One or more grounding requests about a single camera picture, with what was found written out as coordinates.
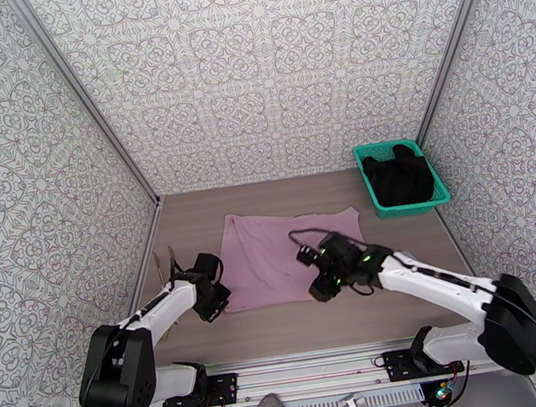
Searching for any aluminium rail frame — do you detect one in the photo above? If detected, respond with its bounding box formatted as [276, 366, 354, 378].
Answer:
[79, 319, 536, 407]

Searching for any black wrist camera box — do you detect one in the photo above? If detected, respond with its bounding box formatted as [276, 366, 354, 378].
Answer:
[193, 250, 227, 286]
[295, 242, 321, 269]

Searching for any black garment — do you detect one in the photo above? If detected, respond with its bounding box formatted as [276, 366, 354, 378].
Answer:
[358, 140, 438, 212]

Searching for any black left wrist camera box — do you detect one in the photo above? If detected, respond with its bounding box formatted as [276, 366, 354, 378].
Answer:
[193, 250, 227, 286]

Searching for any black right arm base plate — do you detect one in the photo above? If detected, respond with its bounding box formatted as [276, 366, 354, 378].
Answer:
[382, 342, 465, 385]

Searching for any teal plastic basket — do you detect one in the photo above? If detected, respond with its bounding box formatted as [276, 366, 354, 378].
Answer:
[353, 134, 453, 222]

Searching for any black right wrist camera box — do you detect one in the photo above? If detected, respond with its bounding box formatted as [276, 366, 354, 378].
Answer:
[295, 242, 321, 269]

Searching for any aluminium corner post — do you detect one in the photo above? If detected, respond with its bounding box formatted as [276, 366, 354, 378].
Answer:
[5, 0, 165, 224]
[393, 0, 526, 146]

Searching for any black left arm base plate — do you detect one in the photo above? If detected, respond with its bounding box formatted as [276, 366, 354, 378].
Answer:
[159, 372, 242, 407]

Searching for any pink ribbed garment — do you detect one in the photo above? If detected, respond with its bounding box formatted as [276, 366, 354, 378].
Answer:
[211, 196, 373, 316]

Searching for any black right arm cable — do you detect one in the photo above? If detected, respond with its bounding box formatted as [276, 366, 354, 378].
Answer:
[287, 195, 536, 401]

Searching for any green circuit board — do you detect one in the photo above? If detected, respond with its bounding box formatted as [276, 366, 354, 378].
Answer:
[430, 380, 459, 407]

